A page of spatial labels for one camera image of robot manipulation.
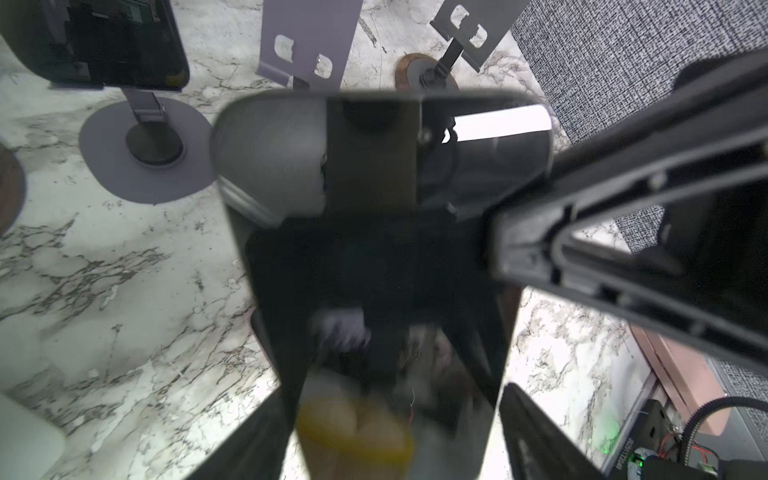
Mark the purple round phone stand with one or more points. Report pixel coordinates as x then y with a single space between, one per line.
148 149

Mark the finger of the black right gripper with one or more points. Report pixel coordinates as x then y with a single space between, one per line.
660 219

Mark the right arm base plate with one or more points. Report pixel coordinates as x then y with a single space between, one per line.
649 426

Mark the brown right phone stand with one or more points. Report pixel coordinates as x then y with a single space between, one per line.
473 30

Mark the white folding phone stand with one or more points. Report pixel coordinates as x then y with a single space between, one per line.
30 445

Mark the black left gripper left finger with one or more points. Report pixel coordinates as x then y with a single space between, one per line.
256 449

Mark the brown round phone stand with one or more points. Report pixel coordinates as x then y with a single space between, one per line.
12 189

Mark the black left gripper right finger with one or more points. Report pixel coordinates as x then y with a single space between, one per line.
537 448

